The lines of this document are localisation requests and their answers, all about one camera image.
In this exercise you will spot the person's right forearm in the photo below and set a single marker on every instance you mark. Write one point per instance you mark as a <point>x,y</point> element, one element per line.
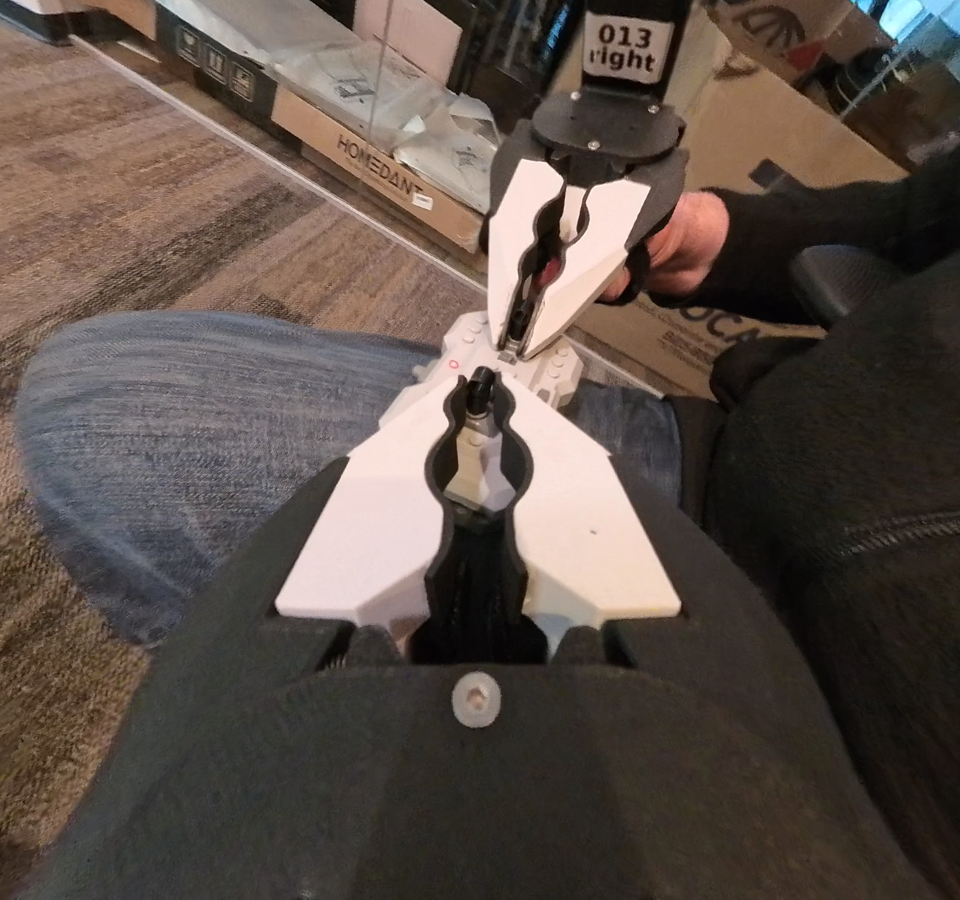
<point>840,226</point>

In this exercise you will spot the person's blue jeans leg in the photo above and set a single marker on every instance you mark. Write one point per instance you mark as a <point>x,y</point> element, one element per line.
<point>180,450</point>

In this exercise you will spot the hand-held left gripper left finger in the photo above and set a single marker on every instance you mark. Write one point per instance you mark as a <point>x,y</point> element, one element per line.
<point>353,540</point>

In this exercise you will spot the grey remote controller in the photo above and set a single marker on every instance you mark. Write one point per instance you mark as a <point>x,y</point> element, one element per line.
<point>458,346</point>

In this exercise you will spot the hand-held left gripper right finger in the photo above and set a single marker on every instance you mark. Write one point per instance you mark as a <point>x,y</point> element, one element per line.
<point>600,540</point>

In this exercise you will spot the open-flap cardboard box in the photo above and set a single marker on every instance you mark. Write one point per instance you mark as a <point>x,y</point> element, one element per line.
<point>795,136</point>

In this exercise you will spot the grey chair armrest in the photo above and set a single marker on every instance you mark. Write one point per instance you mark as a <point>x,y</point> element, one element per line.
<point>840,283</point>

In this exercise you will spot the flat white packaged boxes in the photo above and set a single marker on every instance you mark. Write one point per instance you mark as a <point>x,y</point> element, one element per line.
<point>330,83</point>

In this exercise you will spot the person's right hand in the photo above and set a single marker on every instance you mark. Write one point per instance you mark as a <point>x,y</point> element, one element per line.
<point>693,233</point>

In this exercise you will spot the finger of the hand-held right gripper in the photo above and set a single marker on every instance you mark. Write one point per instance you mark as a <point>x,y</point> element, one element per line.
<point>593,256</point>
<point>518,241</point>

